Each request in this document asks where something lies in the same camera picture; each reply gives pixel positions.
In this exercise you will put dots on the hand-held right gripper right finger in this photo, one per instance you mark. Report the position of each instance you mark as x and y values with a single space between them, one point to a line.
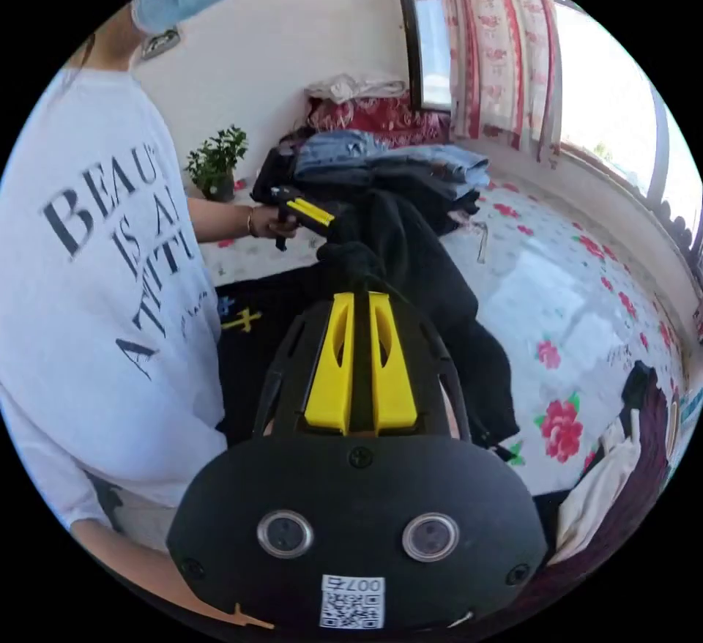
391 379

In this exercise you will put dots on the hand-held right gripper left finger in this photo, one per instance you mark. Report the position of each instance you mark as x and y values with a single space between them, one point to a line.
331 379

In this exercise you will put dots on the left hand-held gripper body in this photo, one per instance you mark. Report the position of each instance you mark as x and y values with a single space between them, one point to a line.
282 208

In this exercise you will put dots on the black long sleeve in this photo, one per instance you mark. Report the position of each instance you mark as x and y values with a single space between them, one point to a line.
434 291

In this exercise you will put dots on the person's left forearm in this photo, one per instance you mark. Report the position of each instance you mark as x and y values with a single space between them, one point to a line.
219 220

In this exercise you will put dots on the person's right forearm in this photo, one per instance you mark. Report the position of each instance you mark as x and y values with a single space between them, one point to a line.
137 560

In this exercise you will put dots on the person's left hand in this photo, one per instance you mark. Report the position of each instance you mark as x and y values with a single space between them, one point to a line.
268 223

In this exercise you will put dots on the potted green plant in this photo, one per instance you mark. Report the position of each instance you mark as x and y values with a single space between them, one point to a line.
216 162

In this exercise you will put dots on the pile of clothes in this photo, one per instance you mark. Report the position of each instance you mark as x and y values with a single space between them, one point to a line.
384 168

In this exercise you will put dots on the stack of red quilts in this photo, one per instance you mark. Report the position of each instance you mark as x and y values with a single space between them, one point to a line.
373 116

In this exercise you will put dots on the dark framed window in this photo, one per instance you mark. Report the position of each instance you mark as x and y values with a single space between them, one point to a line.
425 39

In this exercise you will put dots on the person's body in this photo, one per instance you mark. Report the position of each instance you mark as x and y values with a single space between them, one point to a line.
82 269

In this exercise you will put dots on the red floral curtain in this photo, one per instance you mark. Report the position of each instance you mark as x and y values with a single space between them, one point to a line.
494 44

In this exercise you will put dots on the maroon and cream clothes heap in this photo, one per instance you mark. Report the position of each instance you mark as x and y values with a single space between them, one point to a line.
631 467

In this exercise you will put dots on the large bright window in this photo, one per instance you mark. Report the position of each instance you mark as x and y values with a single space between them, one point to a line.
609 88

